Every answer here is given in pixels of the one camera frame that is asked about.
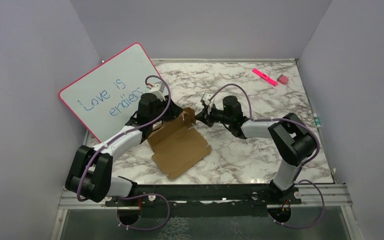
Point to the pink framed whiteboard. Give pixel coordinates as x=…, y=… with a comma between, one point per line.
x=106, y=97

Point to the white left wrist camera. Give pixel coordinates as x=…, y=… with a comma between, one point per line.
x=158, y=89

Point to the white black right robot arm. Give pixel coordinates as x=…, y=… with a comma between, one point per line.
x=294, y=141

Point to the pink highlighter marker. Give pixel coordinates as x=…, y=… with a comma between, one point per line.
x=265, y=77

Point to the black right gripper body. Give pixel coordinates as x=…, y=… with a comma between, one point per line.
x=218, y=116

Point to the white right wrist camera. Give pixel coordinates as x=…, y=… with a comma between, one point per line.
x=206, y=99

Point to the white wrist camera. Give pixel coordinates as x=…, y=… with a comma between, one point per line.
x=158, y=89
x=206, y=99

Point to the brown cardboard box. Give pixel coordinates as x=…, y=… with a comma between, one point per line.
x=177, y=146

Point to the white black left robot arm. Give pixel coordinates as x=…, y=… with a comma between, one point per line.
x=90, y=175

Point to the aluminium frame rail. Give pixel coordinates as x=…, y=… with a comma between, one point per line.
x=325, y=211

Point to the pink eraser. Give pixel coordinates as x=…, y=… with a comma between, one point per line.
x=282, y=79

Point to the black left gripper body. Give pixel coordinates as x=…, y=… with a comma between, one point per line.
x=160, y=106

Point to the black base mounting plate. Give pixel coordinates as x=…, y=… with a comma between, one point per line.
x=196, y=200

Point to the green white marker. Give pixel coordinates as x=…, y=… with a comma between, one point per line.
x=316, y=121

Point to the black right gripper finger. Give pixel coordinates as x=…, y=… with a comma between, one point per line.
x=203, y=115
x=207, y=122

